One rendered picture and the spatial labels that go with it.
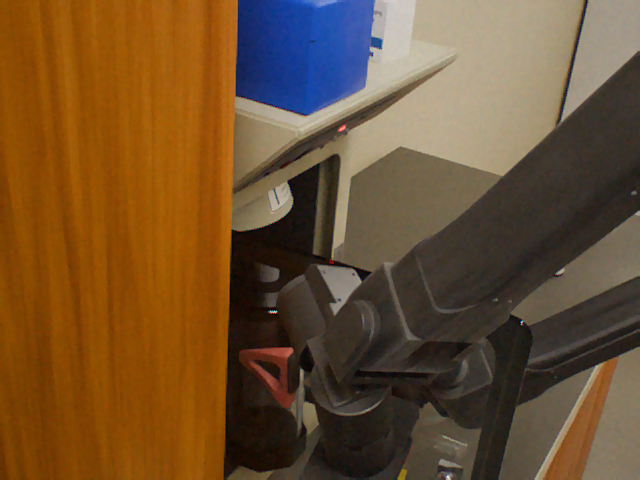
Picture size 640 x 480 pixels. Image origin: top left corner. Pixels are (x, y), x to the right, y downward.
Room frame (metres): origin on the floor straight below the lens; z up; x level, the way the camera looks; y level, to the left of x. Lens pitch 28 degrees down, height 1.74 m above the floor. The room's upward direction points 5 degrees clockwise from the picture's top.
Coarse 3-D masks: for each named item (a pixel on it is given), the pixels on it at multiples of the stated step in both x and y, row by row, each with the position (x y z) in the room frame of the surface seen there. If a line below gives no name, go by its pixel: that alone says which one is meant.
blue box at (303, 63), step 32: (256, 0) 0.66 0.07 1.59; (288, 0) 0.65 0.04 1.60; (320, 0) 0.65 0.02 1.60; (352, 0) 0.68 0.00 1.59; (256, 32) 0.66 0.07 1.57; (288, 32) 0.64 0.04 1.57; (320, 32) 0.64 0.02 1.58; (352, 32) 0.69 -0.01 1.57; (256, 64) 0.66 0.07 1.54; (288, 64) 0.64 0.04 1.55; (320, 64) 0.64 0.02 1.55; (352, 64) 0.69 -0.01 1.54; (256, 96) 0.66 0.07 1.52; (288, 96) 0.64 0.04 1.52; (320, 96) 0.65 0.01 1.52
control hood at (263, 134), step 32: (384, 64) 0.80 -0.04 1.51; (416, 64) 0.81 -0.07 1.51; (448, 64) 0.88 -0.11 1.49; (352, 96) 0.70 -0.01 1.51; (384, 96) 0.74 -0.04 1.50; (256, 128) 0.63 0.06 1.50; (288, 128) 0.61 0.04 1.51; (320, 128) 0.64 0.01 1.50; (352, 128) 0.86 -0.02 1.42; (256, 160) 0.63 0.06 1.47
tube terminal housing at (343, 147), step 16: (336, 144) 0.90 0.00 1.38; (352, 144) 0.94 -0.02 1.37; (304, 160) 0.84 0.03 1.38; (320, 160) 0.87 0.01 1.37; (336, 160) 0.95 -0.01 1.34; (352, 160) 0.94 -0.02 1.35; (272, 176) 0.79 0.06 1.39; (288, 176) 0.81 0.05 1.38; (320, 176) 0.93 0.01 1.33; (336, 176) 0.95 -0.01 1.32; (240, 192) 0.74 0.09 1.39; (256, 192) 0.76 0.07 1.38; (320, 192) 0.93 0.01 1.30; (336, 192) 0.95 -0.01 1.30; (320, 208) 0.94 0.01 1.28; (336, 208) 0.92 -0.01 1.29; (320, 224) 0.94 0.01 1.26; (336, 224) 0.92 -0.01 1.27; (320, 240) 0.94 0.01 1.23; (336, 240) 0.92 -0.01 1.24
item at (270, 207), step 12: (276, 192) 0.84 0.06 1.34; (288, 192) 0.87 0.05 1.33; (252, 204) 0.81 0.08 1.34; (264, 204) 0.82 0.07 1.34; (276, 204) 0.83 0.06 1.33; (288, 204) 0.85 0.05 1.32; (240, 216) 0.79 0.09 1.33; (252, 216) 0.80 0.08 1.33; (264, 216) 0.81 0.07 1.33; (276, 216) 0.82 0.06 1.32; (240, 228) 0.79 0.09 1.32; (252, 228) 0.80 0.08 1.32
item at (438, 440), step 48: (240, 240) 0.64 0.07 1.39; (240, 288) 0.64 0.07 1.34; (240, 336) 0.64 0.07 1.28; (528, 336) 0.54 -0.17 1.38; (240, 384) 0.64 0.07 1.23; (288, 384) 0.62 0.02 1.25; (432, 384) 0.57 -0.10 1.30; (480, 384) 0.55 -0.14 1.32; (240, 432) 0.64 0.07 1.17; (288, 432) 0.62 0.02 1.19; (432, 432) 0.57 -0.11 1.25; (480, 432) 0.55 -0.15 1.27
